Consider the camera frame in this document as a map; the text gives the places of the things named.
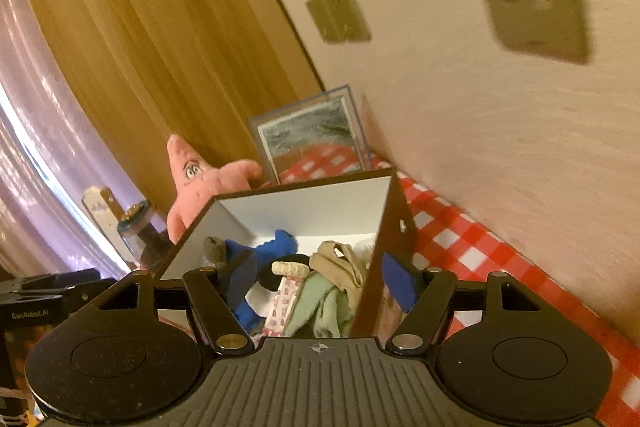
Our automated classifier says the pink patterned packet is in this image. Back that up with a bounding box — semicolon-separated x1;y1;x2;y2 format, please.
262;274;301;338

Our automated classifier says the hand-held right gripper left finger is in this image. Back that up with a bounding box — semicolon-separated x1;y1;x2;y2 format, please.
92;252;259;354

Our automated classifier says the brown cardboard box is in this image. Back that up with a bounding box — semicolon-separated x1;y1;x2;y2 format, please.
157;167;418;338

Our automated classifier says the white wooden chair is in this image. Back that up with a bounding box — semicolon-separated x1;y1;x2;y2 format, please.
82;186;126;248

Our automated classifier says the wooden door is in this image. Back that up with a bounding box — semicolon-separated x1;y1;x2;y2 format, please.
7;0;326;228

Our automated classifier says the framed picture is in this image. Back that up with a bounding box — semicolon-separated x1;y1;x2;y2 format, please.
249;85;372;185

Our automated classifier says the beige stocking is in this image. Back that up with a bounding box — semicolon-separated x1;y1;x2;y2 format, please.
309;241;373;308

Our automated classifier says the dark glass jar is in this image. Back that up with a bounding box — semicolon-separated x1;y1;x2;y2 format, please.
116;202;173;270

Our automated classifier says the green cloth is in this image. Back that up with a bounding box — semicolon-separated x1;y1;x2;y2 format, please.
285;272;361;339

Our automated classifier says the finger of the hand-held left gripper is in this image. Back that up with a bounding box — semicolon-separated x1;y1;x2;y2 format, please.
20;269;101;292
30;278;118;308

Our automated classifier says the red checked tablecloth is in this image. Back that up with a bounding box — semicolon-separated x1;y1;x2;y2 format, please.
277;142;640;427

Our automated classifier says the pink starfish plush toy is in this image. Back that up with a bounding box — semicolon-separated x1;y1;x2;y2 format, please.
166;133;263;244

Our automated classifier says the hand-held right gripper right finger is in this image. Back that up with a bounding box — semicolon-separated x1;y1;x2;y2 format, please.
381;253;548;354

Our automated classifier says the pale sheer curtain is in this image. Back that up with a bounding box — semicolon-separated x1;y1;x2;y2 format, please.
0;0;171;278

